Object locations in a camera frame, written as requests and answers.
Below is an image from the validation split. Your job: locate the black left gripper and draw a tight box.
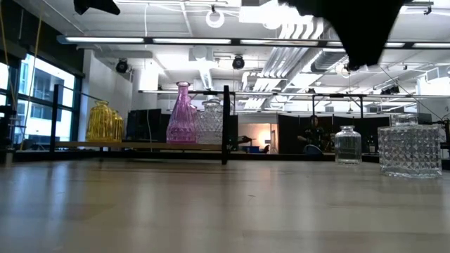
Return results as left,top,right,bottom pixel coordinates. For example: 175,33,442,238
72,0,121,16

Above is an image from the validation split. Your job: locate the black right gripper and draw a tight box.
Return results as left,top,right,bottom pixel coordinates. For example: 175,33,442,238
279,0,405,72

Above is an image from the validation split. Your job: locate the clear ribbed jar vase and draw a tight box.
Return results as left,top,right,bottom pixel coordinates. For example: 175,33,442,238
333,125,363,165

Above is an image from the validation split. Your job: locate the large amber ribbed vase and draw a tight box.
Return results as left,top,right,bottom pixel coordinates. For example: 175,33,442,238
86,100,114,143

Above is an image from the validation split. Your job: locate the small amber ribbed vase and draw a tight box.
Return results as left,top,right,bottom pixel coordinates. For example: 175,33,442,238
111,109,125,143

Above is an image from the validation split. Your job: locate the clear square diamond-cut vase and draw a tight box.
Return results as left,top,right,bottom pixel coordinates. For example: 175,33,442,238
377,112,443,179

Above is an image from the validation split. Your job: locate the pink ringed bottle vase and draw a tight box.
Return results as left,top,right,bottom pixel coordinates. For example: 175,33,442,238
165,81,198,144

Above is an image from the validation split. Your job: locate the clear textured jar vase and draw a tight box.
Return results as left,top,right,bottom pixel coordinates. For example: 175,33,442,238
195,99,224,145

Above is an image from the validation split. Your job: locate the long ceiling light bar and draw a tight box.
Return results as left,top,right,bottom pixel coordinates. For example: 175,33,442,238
56,34,450,50

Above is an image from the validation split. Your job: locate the person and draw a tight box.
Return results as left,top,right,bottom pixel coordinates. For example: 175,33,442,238
297,114,331,154

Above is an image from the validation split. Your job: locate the black room divider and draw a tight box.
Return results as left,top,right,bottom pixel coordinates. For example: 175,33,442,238
277,112,391,155

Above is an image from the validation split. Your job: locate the dark blue office chair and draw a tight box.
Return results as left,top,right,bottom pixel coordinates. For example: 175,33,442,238
303,143,323,156

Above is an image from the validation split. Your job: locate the yellow cable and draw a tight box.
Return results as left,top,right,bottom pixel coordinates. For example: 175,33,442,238
19,0,45,150

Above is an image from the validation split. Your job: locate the white ring ceiling lamp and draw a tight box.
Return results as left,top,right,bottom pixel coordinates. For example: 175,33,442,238
205,8,226,29

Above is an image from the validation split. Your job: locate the wooden shelf black frame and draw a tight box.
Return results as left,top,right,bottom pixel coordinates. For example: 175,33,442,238
50,83,230,166

